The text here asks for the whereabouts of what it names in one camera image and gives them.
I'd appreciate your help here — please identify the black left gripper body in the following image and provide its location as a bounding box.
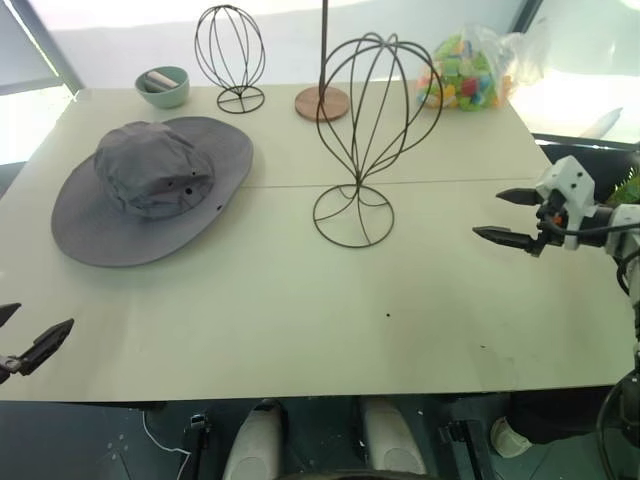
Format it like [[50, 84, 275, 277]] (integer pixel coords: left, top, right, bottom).
[[0, 353, 24, 386]]

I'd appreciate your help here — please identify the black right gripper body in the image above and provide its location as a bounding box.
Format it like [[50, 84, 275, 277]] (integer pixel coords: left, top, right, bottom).
[[536, 188, 569, 249]]

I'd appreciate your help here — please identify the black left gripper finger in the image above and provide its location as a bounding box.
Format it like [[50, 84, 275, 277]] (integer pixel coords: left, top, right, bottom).
[[0, 302, 23, 329], [16, 318, 76, 377]]

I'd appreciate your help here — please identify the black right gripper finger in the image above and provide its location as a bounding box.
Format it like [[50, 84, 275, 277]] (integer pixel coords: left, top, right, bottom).
[[495, 187, 542, 206], [472, 225, 544, 257]]

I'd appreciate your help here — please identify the grey wide-brim hat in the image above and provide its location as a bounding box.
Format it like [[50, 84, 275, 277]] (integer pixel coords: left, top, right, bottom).
[[51, 116, 255, 269]]

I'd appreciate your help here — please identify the wooden round base pole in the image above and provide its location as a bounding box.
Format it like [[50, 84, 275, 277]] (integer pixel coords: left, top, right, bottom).
[[294, 0, 350, 123]]

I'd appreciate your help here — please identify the bag of colourful blocks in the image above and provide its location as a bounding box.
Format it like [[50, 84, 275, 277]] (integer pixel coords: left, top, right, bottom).
[[414, 23, 547, 113]]

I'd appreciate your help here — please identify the white shoe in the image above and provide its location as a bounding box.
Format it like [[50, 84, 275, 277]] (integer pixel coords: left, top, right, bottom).
[[489, 416, 534, 459]]

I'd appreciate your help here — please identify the white robot leg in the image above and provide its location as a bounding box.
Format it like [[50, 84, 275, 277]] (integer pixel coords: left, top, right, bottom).
[[221, 399, 291, 480], [358, 397, 429, 480]]

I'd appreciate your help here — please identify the pale green bowl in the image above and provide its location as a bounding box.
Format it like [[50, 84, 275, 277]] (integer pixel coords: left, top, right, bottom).
[[134, 65, 191, 109]]

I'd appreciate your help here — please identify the grey white object in bowl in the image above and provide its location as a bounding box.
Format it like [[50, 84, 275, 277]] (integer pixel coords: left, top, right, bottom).
[[144, 71, 178, 93]]

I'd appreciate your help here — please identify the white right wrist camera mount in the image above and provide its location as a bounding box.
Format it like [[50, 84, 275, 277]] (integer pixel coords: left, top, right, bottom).
[[534, 155, 599, 251]]

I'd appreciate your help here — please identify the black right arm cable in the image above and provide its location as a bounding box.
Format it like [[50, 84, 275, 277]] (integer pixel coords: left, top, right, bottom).
[[538, 214, 640, 480]]

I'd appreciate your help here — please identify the large wire head stand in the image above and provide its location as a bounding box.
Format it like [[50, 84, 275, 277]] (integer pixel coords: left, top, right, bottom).
[[313, 32, 444, 249]]

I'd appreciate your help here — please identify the black table support frame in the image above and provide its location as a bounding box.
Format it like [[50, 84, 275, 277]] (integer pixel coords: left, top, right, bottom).
[[437, 418, 495, 480], [182, 413, 212, 480]]

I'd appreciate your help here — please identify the small wire head stand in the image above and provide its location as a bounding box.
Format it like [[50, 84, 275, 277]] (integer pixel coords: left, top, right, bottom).
[[194, 4, 267, 114]]

